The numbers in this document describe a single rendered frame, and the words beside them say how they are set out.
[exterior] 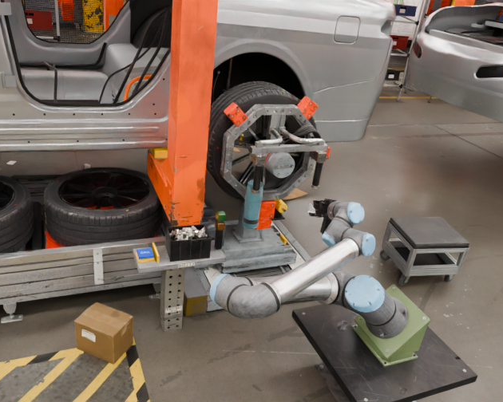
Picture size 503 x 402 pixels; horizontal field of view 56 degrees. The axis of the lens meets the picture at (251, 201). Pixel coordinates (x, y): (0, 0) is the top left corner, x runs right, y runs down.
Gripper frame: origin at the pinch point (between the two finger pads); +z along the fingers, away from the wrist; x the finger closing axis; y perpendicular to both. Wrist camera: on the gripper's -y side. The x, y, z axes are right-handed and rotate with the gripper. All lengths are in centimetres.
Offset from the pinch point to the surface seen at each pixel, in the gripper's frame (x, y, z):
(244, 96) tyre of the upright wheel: 18, 62, 26
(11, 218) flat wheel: 133, 10, 70
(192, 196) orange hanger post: 51, 13, 28
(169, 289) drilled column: 67, -32, 30
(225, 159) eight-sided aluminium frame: 31, 31, 28
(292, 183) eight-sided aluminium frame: -11.2, 13.6, 32.6
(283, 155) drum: 6.1, 29.6, 10.8
